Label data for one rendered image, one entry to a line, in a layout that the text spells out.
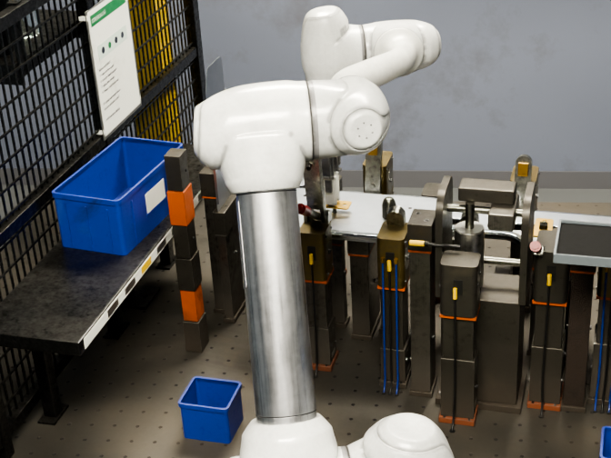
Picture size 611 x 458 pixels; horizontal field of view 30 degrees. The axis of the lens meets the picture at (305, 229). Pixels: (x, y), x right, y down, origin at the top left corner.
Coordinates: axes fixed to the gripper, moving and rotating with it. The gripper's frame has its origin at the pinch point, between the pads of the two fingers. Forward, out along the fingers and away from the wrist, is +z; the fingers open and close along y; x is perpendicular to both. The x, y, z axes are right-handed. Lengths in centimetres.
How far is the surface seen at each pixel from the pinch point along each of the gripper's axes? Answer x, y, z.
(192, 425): 18, -49, 32
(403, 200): -14.7, 8.3, 5.9
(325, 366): -2.5, -19.9, 34.6
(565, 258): -54, -40, -10
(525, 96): -23, 222, 64
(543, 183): -32, 223, 103
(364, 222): -8.2, -3.7, 5.9
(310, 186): 0.0, -16.3, -8.3
